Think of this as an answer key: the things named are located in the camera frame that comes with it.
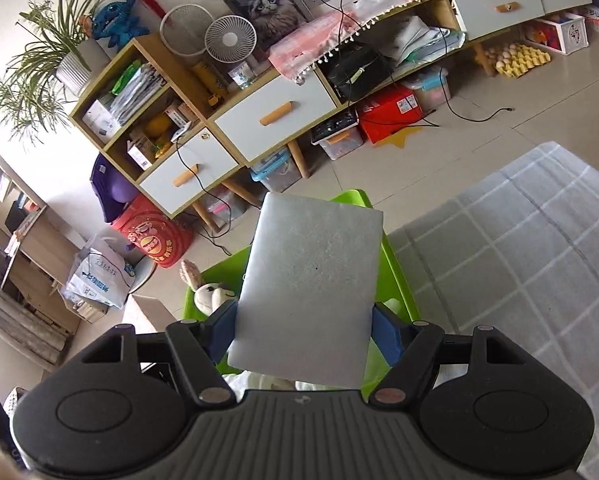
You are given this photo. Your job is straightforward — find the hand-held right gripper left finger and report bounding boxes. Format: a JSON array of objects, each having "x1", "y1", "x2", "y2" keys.
[{"x1": 80, "y1": 302, "x2": 239, "y2": 408}]

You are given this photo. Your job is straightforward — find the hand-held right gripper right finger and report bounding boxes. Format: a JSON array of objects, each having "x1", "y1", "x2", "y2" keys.
[{"x1": 368, "y1": 303, "x2": 526, "y2": 408}]

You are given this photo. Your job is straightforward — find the cream stuffed toy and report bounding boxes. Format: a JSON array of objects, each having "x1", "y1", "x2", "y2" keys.
[{"x1": 180, "y1": 259, "x2": 238, "y2": 317}]

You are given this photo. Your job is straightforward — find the green plastic bin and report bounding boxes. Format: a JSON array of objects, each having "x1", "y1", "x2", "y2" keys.
[{"x1": 182, "y1": 189, "x2": 416, "y2": 389}]

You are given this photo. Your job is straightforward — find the white foam sheet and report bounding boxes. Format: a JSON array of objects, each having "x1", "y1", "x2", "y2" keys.
[{"x1": 227, "y1": 191, "x2": 384, "y2": 390}]

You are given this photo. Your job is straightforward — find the brown cardboard box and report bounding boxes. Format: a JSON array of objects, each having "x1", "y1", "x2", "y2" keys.
[{"x1": 122, "y1": 294, "x2": 186, "y2": 334}]

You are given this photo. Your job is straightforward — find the red printed bag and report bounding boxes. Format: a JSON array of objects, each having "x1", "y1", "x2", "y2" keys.
[{"x1": 112, "y1": 195, "x2": 196, "y2": 269}]

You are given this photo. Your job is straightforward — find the white paper shopping bag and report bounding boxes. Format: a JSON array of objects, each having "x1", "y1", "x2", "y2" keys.
[{"x1": 62, "y1": 235, "x2": 141, "y2": 312}]

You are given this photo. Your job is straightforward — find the checked white blanket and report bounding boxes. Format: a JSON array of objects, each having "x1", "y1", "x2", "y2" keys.
[{"x1": 387, "y1": 141, "x2": 599, "y2": 480}]

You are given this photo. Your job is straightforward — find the clear storage box blue lid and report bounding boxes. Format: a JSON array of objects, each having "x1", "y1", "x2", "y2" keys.
[{"x1": 250, "y1": 152, "x2": 303, "y2": 194}]

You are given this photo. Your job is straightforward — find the white carton with label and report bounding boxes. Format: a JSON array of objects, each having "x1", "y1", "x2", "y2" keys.
[{"x1": 126, "y1": 137, "x2": 156, "y2": 171}]

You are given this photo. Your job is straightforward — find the clear storage box black lid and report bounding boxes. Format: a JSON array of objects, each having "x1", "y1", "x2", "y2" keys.
[{"x1": 309, "y1": 110, "x2": 365, "y2": 161}]

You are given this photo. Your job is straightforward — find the wooden desk shelf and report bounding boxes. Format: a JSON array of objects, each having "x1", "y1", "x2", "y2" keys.
[{"x1": 0, "y1": 150, "x2": 88, "y2": 363}]

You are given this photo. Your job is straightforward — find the red cardboard box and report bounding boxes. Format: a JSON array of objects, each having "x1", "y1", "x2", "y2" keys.
[{"x1": 357, "y1": 85, "x2": 426, "y2": 145}]

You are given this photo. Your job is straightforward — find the wooden cabinet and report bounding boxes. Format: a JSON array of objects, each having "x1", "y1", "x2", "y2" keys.
[{"x1": 70, "y1": 0, "x2": 595, "y2": 231}]

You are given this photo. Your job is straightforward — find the white box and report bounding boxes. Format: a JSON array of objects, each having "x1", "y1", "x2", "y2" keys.
[{"x1": 82, "y1": 99, "x2": 121, "y2": 141}]

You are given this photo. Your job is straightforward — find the yellow toy truck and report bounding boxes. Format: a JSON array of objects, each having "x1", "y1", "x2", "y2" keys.
[{"x1": 192, "y1": 62, "x2": 228, "y2": 109}]

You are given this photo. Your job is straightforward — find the pale blue storage box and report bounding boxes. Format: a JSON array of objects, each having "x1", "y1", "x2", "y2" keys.
[{"x1": 407, "y1": 67, "x2": 453, "y2": 111}]

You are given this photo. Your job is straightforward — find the clear plastic cup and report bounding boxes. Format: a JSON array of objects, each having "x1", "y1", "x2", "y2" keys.
[{"x1": 228, "y1": 62, "x2": 256, "y2": 90}]

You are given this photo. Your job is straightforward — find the stack of papers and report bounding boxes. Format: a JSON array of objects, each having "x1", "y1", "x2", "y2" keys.
[{"x1": 110, "y1": 59, "x2": 168, "y2": 127}]

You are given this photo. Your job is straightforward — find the black bag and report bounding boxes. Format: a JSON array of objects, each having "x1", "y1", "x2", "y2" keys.
[{"x1": 324, "y1": 42, "x2": 393, "y2": 104}]

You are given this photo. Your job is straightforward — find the folded pale fabrics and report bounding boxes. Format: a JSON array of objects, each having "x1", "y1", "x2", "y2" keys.
[{"x1": 379, "y1": 15, "x2": 466, "y2": 69}]

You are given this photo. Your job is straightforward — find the white desk fan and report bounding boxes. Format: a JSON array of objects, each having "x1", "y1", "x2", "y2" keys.
[{"x1": 204, "y1": 15, "x2": 258, "y2": 69}]

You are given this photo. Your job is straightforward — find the yellow egg tray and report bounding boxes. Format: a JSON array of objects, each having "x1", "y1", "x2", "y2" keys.
[{"x1": 483, "y1": 42, "x2": 553, "y2": 79}]

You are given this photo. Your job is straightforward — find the pink cabinet cover cloth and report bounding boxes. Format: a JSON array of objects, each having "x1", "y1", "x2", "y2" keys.
[{"x1": 268, "y1": 0, "x2": 489, "y2": 82}]

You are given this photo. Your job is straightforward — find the round white fan guard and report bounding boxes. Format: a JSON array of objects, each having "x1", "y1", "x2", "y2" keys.
[{"x1": 160, "y1": 4, "x2": 214, "y2": 59}]

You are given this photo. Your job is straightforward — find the cat picture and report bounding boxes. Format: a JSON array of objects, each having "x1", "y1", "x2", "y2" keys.
[{"x1": 224, "y1": 0, "x2": 315, "y2": 52}]

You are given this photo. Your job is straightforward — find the green potted plant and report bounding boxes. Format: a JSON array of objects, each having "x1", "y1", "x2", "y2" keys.
[{"x1": 0, "y1": 0, "x2": 111, "y2": 147}]

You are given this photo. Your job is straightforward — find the white crate with toys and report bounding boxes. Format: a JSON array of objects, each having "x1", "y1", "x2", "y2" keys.
[{"x1": 522, "y1": 7, "x2": 593, "y2": 56}]

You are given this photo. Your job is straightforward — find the black cable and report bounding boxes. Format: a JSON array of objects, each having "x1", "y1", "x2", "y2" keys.
[{"x1": 324, "y1": 0, "x2": 514, "y2": 125}]

